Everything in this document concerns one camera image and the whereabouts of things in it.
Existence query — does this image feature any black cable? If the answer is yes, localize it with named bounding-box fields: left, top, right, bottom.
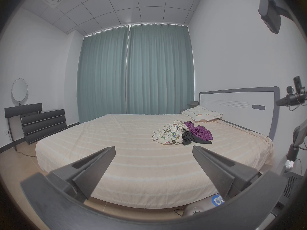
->
left=17, top=149, right=37, bottom=158

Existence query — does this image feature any grey bedside table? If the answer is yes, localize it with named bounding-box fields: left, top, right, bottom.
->
left=180, top=101, right=199, bottom=114

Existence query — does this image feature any purple garment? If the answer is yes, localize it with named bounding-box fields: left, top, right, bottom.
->
left=184, top=121, right=214, bottom=141

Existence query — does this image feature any round white-framed mirror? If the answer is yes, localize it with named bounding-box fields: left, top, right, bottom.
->
left=11, top=78, right=29, bottom=106

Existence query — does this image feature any white printed pyjama top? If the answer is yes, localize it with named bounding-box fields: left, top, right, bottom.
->
left=152, top=120, right=190, bottom=146

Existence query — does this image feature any blue-green curtain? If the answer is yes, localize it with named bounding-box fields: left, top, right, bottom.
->
left=77, top=24, right=130, bottom=124
left=127, top=23, right=195, bottom=115

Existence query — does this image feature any black T-shirt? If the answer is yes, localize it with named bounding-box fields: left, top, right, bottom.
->
left=181, top=131, right=213, bottom=146

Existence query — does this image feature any white printed pillow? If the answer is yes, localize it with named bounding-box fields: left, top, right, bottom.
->
left=181, top=105, right=223, bottom=123

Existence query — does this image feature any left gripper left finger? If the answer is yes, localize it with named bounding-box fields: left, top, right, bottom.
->
left=47, top=146, right=116, bottom=203

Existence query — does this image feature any bed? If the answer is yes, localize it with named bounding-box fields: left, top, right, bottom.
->
left=35, top=86, right=280, bottom=209

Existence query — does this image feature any black dressing table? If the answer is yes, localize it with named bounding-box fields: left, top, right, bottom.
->
left=4, top=103, right=43, bottom=151

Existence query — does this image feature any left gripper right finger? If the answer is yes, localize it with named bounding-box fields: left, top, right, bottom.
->
left=192, top=146, right=259, bottom=202

